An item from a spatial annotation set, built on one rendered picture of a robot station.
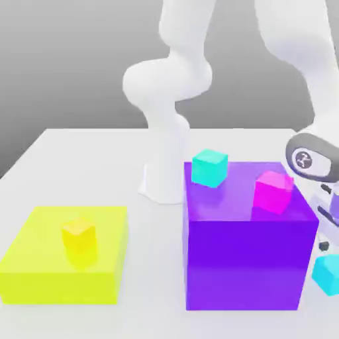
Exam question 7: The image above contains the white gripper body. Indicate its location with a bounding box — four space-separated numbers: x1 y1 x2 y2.
309 193 339 241

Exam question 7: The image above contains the small cyan cube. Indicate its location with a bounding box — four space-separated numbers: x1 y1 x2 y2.
311 254 339 297

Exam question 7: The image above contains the small magenta cube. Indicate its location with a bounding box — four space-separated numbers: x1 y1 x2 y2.
252 170 295 216

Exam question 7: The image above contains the small turquoise cube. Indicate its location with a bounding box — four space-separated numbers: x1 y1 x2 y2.
191 148 229 189

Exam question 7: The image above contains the small yellow cube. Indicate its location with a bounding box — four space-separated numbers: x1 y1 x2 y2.
61 217 98 269

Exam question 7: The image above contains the large purple box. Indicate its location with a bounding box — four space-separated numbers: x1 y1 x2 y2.
182 160 320 312

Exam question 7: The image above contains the large yellow box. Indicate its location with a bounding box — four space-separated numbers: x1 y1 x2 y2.
0 205 130 306

